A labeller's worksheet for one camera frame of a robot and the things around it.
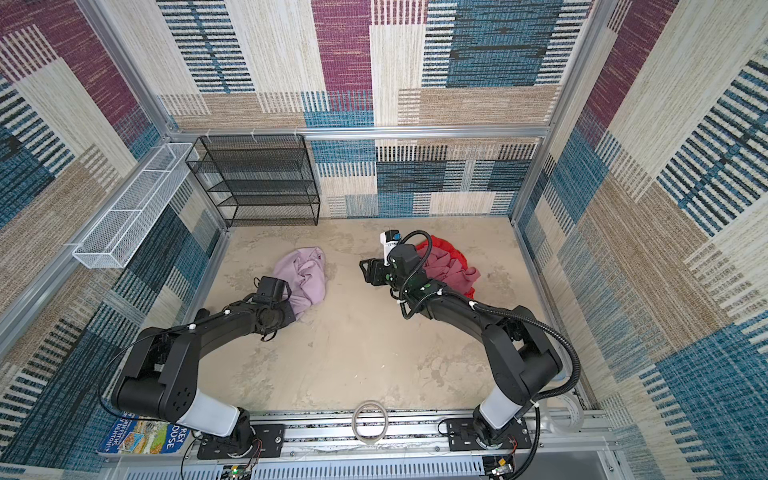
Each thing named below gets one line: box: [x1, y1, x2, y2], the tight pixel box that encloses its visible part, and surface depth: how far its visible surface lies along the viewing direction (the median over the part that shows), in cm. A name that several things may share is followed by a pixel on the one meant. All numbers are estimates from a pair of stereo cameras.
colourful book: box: [96, 412, 192, 457], surface depth 73 cm
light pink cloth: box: [273, 246, 326, 321], surface depth 98 cm
